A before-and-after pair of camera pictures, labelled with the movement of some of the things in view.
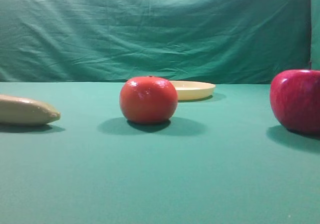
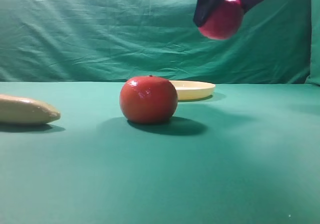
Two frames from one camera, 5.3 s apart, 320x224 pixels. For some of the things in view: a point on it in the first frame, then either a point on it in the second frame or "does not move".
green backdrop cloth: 113,33 does not move
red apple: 295,98 to 225,21
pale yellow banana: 18,110 does not move
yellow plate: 193,90 does not move
